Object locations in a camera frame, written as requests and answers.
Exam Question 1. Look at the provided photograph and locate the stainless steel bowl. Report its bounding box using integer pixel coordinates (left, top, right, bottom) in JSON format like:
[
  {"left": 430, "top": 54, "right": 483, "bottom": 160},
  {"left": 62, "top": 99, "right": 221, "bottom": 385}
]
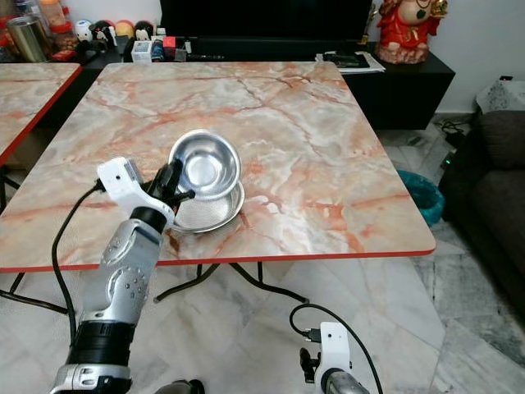
[{"left": 168, "top": 129, "right": 242, "bottom": 200}]

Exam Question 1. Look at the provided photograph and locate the stainless steel plate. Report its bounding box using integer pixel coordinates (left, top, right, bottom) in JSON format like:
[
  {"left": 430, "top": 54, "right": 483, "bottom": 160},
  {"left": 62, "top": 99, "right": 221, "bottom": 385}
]
[{"left": 172, "top": 181, "right": 246, "bottom": 235}]

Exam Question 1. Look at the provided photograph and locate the small white box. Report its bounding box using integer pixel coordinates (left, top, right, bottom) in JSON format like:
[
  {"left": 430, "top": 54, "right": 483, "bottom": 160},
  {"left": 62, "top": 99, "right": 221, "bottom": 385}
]
[{"left": 130, "top": 41, "right": 154, "bottom": 65}]

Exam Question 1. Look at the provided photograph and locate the marble top red edged table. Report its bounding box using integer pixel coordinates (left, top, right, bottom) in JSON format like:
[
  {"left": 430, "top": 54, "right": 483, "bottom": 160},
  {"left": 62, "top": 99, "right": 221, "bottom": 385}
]
[
  {"left": 0, "top": 60, "right": 437, "bottom": 316},
  {"left": 0, "top": 63, "right": 84, "bottom": 194}
]

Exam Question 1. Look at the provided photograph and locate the small orange round figure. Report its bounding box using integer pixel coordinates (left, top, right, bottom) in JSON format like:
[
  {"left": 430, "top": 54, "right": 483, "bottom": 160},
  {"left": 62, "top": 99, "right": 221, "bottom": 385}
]
[{"left": 114, "top": 20, "right": 135, "bottom": 40}]

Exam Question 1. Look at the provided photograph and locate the small white round figure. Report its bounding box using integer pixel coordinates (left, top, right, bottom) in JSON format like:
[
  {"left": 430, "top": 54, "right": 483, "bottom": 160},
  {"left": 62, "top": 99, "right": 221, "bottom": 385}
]
[{"left": 74, "top": 20, "right": 94, "bottom": 43}]

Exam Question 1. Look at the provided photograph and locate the black television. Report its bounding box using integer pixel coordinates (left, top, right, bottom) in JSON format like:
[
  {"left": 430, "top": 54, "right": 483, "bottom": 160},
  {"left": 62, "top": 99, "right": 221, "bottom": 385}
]
[{"left": 160, "top": 0, "right": 375, "bottom": 41}]

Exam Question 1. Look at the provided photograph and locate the steel tumbler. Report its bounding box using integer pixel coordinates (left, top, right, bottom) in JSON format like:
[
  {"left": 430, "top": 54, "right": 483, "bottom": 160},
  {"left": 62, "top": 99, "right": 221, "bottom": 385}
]
[{"left": 6, "top": 16, "right": 51, "bottom": 65}]

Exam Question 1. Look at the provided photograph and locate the clear jar with orange lid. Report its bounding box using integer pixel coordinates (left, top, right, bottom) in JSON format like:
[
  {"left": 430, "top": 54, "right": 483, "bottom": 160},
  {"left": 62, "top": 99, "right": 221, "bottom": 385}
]
[{"left": 39, "top": 0, "right": 70, "bottom": 34}]

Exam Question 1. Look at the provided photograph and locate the teal waste bin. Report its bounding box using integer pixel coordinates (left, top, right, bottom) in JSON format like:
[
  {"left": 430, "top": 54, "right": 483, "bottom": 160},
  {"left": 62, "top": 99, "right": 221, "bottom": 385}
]
[{"left": 397, "top": 169, "right": 446, "bottom": 226}]

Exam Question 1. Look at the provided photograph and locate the stack of papers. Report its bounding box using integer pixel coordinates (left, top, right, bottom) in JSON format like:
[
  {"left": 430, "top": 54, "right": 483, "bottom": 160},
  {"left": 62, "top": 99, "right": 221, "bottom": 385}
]
[{"left": 315, "top": 50, "right": 387, "bottom": 75}]

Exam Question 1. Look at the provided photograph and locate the black TV cabinet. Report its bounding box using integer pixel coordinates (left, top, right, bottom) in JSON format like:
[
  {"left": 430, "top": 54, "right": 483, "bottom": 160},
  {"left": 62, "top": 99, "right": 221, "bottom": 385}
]
[{"left": 41, "top": 43, "right": 457, "bottom": 132}]

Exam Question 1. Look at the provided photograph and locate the dark sofa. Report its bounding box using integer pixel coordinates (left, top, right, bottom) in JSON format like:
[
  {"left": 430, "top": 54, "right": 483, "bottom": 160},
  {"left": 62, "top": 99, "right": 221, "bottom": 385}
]
[{"left": 438, "top": 109, "right": 525, "bottom": 276}]

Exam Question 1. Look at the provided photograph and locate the red and gold figurine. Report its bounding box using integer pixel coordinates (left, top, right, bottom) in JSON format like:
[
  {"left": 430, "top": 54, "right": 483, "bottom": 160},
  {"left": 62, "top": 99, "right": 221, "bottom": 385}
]
[{"left": 375, "top": 0, "right": 450, "bottom": 66}]

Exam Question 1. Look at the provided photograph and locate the grey patterned cushion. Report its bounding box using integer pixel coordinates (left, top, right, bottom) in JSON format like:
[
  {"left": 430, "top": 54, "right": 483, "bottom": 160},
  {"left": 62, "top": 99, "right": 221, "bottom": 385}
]
[{"left": 475, "top": 76, "right": 525, "bottom": 115}]

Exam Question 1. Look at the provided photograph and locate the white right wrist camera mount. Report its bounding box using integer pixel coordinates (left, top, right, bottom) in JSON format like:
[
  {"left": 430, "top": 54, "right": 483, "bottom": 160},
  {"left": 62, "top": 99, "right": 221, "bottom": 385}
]
[{"left": 317, "top": 321, "right": 352, "bottom": 390}]

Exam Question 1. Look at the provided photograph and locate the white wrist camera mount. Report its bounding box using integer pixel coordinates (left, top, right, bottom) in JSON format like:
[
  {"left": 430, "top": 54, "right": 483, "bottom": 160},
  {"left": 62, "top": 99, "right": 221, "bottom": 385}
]
[
  {"left": 96, "top": 157, "right": 175, "bottom": 227},
  {"left": 317, "top": 321, "right": 352, "bottom": 390}
]

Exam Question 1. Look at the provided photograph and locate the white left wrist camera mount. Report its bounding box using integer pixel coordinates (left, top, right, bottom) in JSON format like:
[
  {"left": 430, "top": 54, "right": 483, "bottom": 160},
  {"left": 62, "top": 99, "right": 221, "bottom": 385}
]
[{"left": 96, "top": 157, "right": 175, "bottom": 227}]

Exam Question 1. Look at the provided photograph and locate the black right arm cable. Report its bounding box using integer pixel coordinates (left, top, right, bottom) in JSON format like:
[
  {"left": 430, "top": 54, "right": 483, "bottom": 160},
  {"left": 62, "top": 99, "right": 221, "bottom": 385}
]
[{"left": 289, "top": 303, "right": 386, "bottom": 394}]

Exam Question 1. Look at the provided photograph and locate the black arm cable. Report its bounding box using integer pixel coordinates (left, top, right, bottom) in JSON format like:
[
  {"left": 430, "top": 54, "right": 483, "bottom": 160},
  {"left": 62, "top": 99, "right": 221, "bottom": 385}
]
[
  {"left": 50, "top": 181, "right": 106, "bottom": 333},
  {"left": 289, "top": 303, "right": 386, "bottom": 394}
]

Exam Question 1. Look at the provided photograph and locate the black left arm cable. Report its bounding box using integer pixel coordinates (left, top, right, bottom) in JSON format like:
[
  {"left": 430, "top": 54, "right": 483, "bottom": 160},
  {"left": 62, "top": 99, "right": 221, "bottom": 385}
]
[{"left": 50, "top": 181, "right": 106, "bottom": 333}]

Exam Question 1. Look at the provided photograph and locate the black power strip with cables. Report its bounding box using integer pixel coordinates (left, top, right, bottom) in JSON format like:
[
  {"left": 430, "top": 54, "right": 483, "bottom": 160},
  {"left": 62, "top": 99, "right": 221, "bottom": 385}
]
[{"left": 433, "top": 115, "right": 473, "bottom": 171}]

